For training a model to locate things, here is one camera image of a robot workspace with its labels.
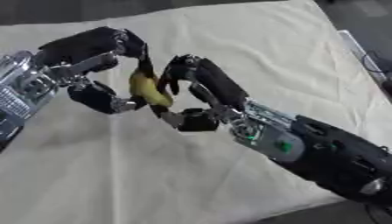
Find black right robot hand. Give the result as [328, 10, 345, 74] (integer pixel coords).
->
[148, 53, 251, 133]

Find yellow toy banana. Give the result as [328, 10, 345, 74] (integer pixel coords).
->
[127, 68, 175, 108]

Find black cable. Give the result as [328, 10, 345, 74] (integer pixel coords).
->
[360, 50, 392, 74]

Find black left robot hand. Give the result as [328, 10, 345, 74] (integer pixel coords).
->
[33, 25, 157, 116]

